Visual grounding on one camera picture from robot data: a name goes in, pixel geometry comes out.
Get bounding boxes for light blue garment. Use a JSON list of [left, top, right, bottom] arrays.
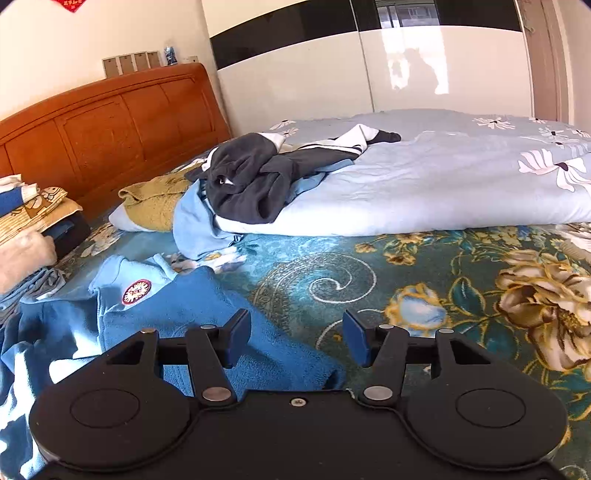
[[172, 179, 335, 261]]

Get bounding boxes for teal floral bed blanket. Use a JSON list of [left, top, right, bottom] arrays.
[[55, 221, 591, 480]]

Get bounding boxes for mustard knitted sweater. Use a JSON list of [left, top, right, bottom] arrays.
[[118, 171, 192, 232]]

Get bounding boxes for dark grey hooded jacket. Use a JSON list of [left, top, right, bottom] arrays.
[[184, 124, 402, 224]]

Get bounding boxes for grey blue folded garments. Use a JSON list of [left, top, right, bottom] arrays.
[[1, 267, 66, 318]]

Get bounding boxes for light blue floral quilt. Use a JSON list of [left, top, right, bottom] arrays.
[[108, 108, 591, 238]]

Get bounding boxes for cream fluffy folded garment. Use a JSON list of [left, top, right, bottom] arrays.
[[0, 230, 57, 294]]

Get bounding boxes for yellow striped cartoon garment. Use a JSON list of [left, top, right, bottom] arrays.
[[0, 187, 83, 244]]

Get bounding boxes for orange wooden headboard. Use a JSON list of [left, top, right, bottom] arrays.
[[0, 64, 230, 220]]

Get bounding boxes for blue and white folded sweater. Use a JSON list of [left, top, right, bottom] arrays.
[[0, 184, 39, 216]]

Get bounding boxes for white folded garment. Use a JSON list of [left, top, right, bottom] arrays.
[[0, 174, 24, 193]]

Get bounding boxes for white and black wardrobe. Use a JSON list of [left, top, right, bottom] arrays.
[[202, 1, 533, 134]]

